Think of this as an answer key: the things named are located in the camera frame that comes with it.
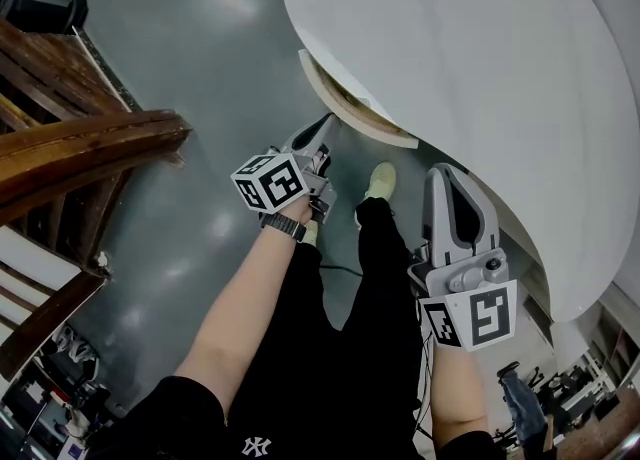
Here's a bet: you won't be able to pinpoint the black wristwatch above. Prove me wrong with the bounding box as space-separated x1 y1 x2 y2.
259 212 308 244

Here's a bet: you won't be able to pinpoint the black trousers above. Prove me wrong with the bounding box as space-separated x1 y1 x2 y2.
224 195 436 429

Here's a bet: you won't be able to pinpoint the large white drawer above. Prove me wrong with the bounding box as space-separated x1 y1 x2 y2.
298 47 420 150

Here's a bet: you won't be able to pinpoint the black floor cable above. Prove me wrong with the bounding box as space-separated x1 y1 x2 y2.
319 262 365 279

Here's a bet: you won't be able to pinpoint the person's right pale shoe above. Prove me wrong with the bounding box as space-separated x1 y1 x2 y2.
363 161 398 202

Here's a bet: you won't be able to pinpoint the white curved desk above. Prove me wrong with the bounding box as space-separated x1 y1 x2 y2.
279 0 640 325

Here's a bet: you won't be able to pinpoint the person's left pale shoe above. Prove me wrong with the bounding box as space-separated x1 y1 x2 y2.
299 220 322 247

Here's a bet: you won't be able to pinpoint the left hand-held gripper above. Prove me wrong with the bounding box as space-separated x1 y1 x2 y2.
229 112 343 226

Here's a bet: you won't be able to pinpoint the person's left forearm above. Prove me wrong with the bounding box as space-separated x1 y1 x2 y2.
172 197 314 419

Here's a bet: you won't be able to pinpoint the grey sneaker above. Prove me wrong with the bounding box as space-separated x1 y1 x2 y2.
52 325 101 379

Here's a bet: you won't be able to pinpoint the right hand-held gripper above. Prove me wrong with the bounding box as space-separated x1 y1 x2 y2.
407 162 519 353

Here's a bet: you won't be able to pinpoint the grey shelf unit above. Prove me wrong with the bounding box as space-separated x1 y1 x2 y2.
549 292 640 399

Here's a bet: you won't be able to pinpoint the person's pale shoe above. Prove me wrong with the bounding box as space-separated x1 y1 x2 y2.
363 161 398 202
299 220 322 247

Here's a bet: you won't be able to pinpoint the person's right forearm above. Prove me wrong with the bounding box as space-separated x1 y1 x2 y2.
428 342 490 454

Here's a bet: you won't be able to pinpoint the black logo shirt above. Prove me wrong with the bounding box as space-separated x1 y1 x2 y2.
84 372 496 460

